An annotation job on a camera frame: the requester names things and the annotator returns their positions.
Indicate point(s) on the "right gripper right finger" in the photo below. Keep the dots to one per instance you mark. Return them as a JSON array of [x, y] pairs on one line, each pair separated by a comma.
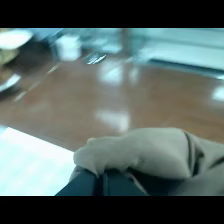
[[120, 186]]

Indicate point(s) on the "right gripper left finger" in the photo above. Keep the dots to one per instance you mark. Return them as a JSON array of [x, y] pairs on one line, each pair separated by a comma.
[[83, 186]]

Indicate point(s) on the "brown T-shirt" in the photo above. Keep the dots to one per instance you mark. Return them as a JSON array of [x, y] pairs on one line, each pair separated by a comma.
[[150, 153]]

